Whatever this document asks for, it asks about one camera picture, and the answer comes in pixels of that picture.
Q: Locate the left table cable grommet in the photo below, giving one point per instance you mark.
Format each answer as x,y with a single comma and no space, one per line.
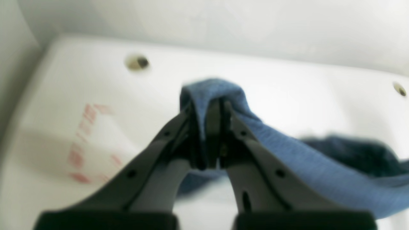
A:
399,89

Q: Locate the right table cable grommet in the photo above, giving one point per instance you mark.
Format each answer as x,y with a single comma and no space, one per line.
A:
137,63

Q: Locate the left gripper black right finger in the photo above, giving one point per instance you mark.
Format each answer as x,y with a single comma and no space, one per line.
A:
269,196

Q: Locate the table cable grommet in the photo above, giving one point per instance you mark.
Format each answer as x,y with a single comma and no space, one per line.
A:
399,89
137,63

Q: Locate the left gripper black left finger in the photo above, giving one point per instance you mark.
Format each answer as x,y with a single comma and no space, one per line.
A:
142,195

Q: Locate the dark blue printed T-shirt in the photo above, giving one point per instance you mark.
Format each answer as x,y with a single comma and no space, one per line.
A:
360,174

